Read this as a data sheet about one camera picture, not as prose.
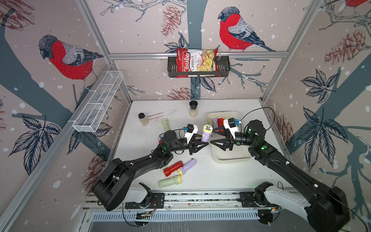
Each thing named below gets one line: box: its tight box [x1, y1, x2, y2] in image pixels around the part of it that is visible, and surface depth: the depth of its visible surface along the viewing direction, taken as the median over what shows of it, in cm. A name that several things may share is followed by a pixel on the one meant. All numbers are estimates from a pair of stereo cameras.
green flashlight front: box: [158, 174, 183, 189], surface depth 79 cm
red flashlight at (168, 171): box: [163, 160, 184, 177], surface depth 83 cm
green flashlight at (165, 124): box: [161, 118, 171, 133], surface depth 106 cm
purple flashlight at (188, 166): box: [179, 158, 197, 175], surface depth 86 cm
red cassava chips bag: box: [176, 48, 220, 79], surface depth 89 cm
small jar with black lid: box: [138, 112, 149, 127], surface depth 102 cm
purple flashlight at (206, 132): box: [200, 124, 214, 143], surface depth 67 cm
